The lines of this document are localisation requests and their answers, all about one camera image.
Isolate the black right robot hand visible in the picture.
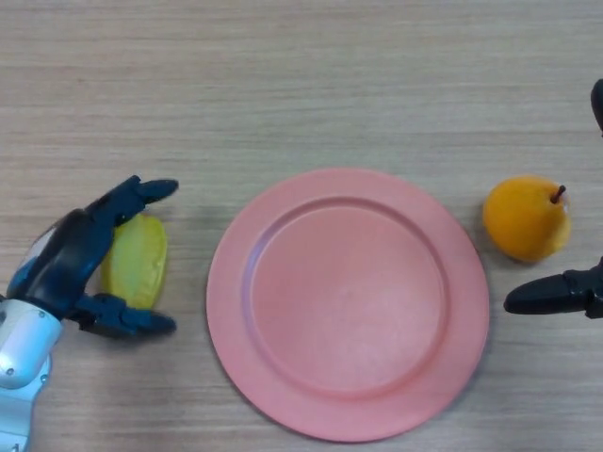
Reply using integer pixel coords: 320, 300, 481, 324
503, 78, 603, 321

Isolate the yellow starfruit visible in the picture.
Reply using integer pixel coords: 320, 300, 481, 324
100, 214, 170, 310

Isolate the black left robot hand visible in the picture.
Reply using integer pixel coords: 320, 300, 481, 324
7, 175, 180, 339

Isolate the pink round plate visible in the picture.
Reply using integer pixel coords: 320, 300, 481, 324
205, 168, 491, 443

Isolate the orange yellow pear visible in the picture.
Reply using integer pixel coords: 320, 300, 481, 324
481, 175, 573, 264

